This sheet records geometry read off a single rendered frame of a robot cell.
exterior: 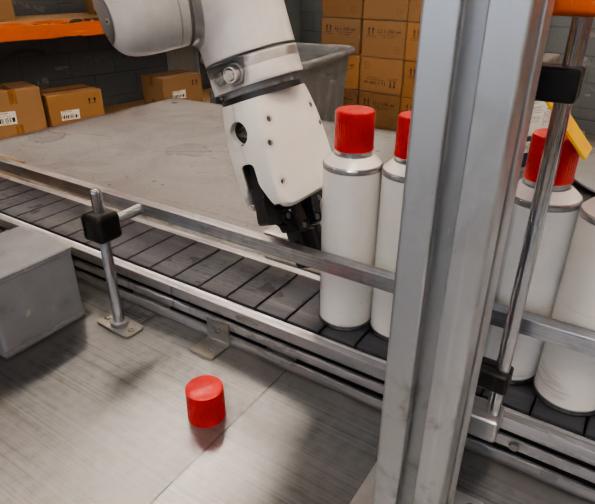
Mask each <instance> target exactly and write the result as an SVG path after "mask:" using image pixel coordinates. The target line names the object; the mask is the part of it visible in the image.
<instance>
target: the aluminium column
mask: <svg viewBox="0 0 595 504"><path fill-rule="evenodd" d="M554 3H555V0H422V7H421V17H420V27H419V37H418V48H417V58H416V68H415V78H414V88H413V98H412V109H411V119H410V129H409V139H408V149H407V159H406V169H405V180H404V190H403V200H402V210H401V220H400V230H399V241H398V251H397V261H396V271H395V281H394V291H393V302H392V312H391V322H390V332H389V342H388V352H387V363H386V373H385V383H384V393H383V403H382V413H381V424H380V434H379V444H378V454H377V464H376V474H375V485H374V495H373V504H453V501H454V496H455V491H456V486H457V481H458V476H459V471H460V466H461V461H462V457H463V452H464V447H465V442H466V437H467V432H468V427H469V422H470V417H471V412H472V407H473V402H474V397H475V392H476V388H477V383H478V378H479V373H480V368H481V363H482V358H483V353H484V348H485V343H486V338H487V333H488V328H489V323H490V319H491V314H492V309H493V304H494V299H495V294H496V289H497V284H498V279H499V274H500V269H501V264H502V259H503V254H504V250H505V245H506V240H507V235H508V230H509V225H510V220H511V215H512V210H513V205H514V200H515V195H516V190H517V186H518V181H519V176H520V171H521V166H522V161H523V156H524V151H525V146H526V141H527V136H528V131H529V126H530V121H531V117H532V112H533V107H534V102H535V97H536V92H537V87H538V82H539V77H540V72H541V67H542V62H543V57H544V52H545V48H546V43H547V38H548V33H549V28H550V23H551V18H552V13H553V8H554Z"/></svg>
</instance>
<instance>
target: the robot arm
mask: <svg viewBox="0 0 595 504"><path fill-rule="evenodd" d="M92 2H93V7H94V10H95V11H96V13H97V15H98V18H99V21H100V23H101V26H102V30H103V32H105V34H106V36H107V38H108V40H109V41H110V43H111V44H112V45H113V46H114V48H115V49H117V50H118V51H119V52H121V53H123V54H125V55H128V56H134V57H140V56H148V55H153V54H158V53H162V52H166V51H170V50H174V49H178V48H182V47H186V46H195V47H196V48H197V49H198V50H199V52H200V54H201V56H202V59H203V62H204V65H205V68H206V70H207V71H206V72H207V75H208V78H209V81H210V84H211V87H212V90H213V93H214V96H215V97H220V96H225V95H227V99H228V100H227V101H224V102H222V104H223V108H222V116H223V123H224V129H225V134H226V139H227V144H228V148H229V153H230V157H231V161H232V164H233V168H234V172H235V175H236V178H237V182H238V185H239V188H240V191H241V193H242V196H243V198H244V201H245V203H246V205H247V206H248V208H249V209H251V210H253V211H256V215H257V221H258V224H259V225H260V226H269V225H277V226H278V227H279V228H280V230H281V232H282V233H286V234H287V237H288V240H289V241H290V242H293V243H296V244H300V245H303V246H307V247H310V248H313V249H317V250H320V251H321V225H320V223H317V222H320V221H321V219H322V215H321V210H320V201H321V199H322V186H323V160H324V159H325V158H326V157H327V156H328V155H329V154H330V153H332V151H331V148H330V145H329V142H328V139H327V136H326V133H325V130H324V127H323V125H322V122H321V119H320V116H319V114H318V111H317V109H316V106H315V104H314V102H313V100H312V97H311V95H310V93H309V91H308V89H307V87H306V86H305V84H304V83H303V84H302V82H301V78H298V79H294V78H293V75H292V74H295V73H298V72H300V71H302V70H303V67H302V63H301V60H300V56H299V53H298V49H297V45H296V43H295V39H294V35H293V31H292V28H291V24H290V21H289V17H288V13H287V10H286V6H285V3H284V0H92ZM293 79H294V80H293ZM289 209H291V211H289Z"/></svg>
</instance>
